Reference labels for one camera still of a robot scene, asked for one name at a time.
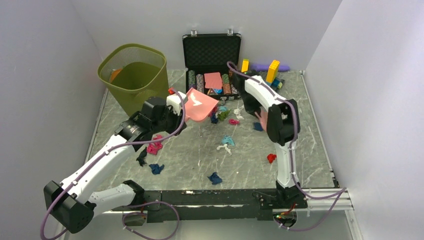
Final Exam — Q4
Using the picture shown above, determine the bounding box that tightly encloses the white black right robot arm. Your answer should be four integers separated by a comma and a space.
232, 70, 302, 208

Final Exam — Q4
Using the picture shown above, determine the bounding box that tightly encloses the blue scrap near blocks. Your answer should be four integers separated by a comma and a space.
210, 113, 219, 124

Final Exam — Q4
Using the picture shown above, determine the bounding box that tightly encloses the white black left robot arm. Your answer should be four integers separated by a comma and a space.
43, 92, 188, 234

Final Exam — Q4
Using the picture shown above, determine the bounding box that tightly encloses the yellow tall block left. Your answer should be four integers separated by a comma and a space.
241, 58, 250, 73

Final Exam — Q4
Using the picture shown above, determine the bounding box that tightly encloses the olive green mesh wastebasket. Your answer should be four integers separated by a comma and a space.
97, 43, 169, 116

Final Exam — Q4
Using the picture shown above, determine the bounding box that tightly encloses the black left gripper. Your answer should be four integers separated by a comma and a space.
151, 102, 187, 136

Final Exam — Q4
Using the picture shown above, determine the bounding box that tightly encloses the yellow tall block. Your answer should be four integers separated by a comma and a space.
241, 58, 250, 73
265, 60, 280, 85

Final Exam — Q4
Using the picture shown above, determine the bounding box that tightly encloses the black poker chip case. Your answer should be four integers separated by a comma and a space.
182, 28, 242, 91

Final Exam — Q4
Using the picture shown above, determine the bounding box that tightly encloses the light blue paper scrap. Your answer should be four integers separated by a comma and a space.
218, 106, 228, 112

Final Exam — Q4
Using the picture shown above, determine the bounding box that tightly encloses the yellow tall block right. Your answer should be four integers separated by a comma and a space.
265, 60, 280, 85

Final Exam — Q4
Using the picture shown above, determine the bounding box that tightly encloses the teal paper scrap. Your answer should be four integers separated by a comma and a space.
221, 135, 235, 147

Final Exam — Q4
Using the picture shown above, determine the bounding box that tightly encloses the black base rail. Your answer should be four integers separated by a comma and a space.
110, 188, 309, 223

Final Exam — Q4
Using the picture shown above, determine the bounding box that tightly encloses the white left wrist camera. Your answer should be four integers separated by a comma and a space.
166, 88, 188, 116

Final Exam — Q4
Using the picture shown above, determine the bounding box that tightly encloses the pink card stack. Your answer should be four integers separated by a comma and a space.
203, 72, 223, 89

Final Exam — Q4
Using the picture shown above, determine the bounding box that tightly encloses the pink hand brush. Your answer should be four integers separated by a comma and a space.
258, 110, 268, 132

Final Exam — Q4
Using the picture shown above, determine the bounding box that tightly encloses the grey building block baseplate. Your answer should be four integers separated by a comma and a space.
270, 77, 285, 93

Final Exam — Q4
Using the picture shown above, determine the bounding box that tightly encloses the pink plastic dustpan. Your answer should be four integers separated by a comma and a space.
184, 88, 219, 122

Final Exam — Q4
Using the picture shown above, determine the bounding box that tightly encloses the orange scrap in basket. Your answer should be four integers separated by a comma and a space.
109, 68, 122, 83

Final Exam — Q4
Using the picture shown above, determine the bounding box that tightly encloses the dark blue scrap right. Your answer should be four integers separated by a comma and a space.
253, 122, 264, 132

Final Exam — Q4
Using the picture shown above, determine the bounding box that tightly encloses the green paper scrap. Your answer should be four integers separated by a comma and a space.
217, 110, 231, 121

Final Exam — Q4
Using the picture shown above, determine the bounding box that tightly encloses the small pink paper scrap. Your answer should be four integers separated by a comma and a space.
228, 118, 240, 126

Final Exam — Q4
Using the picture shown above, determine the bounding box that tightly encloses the dark blue scrap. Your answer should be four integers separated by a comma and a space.
207, 172, 223, 185
253, 122, 264, 132
149, 163, 165, 175

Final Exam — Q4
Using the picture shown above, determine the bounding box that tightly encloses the black paper scrap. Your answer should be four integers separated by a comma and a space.
136, 148, 148, 167

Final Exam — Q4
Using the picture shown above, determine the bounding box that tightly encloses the purple cylinder toy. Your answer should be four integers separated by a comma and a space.
249, 63, 290, 72

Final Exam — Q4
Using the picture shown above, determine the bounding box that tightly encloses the white torn paper scrap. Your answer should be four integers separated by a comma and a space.
216, 143, 232, 156

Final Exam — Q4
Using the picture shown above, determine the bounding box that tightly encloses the dark blue scrap centre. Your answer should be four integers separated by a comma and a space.
207, 172, 223, 185

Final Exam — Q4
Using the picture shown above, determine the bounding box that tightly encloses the red paper scrap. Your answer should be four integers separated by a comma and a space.
266, 153, 277, 164

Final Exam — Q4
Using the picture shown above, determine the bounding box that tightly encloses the dark blue scrap left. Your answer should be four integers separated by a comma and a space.
149, 163, 165, 175

